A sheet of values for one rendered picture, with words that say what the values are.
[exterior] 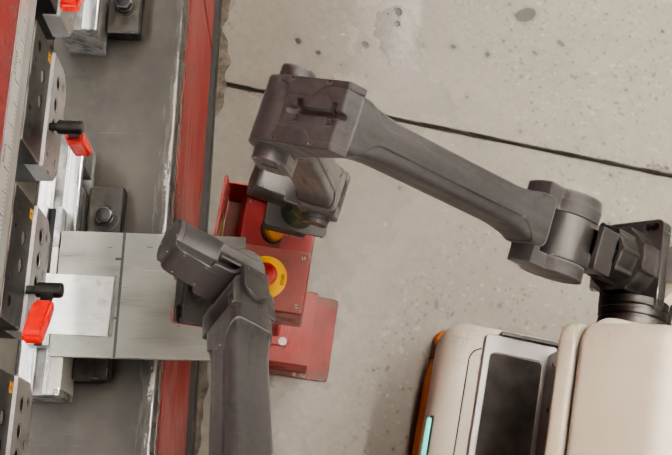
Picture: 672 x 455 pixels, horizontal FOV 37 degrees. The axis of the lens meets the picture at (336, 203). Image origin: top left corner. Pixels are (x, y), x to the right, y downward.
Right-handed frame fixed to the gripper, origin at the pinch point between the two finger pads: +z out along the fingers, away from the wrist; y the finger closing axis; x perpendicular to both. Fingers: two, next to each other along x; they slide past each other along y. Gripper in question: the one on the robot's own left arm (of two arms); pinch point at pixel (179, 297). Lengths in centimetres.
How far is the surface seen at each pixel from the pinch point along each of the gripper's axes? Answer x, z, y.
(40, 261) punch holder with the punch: -21.8, -8.1, 0.2
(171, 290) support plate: 0.3, 3.6, -1.6
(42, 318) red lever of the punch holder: -23.4, -17.6, 8.7
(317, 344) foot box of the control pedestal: 70, 78, -12
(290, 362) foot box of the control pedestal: 59, 72, -6
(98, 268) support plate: -8.9, 8.9, -4.3
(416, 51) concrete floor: 90, 67, -91
